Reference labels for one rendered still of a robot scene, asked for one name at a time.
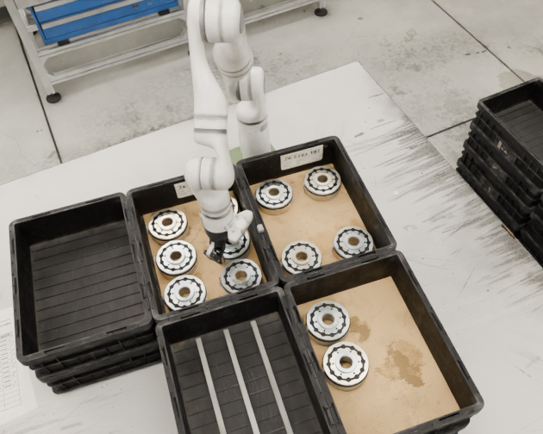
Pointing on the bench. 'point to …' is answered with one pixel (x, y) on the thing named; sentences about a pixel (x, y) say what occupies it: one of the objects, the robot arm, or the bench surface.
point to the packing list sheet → (3, 373)
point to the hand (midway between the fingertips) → (224, 251)
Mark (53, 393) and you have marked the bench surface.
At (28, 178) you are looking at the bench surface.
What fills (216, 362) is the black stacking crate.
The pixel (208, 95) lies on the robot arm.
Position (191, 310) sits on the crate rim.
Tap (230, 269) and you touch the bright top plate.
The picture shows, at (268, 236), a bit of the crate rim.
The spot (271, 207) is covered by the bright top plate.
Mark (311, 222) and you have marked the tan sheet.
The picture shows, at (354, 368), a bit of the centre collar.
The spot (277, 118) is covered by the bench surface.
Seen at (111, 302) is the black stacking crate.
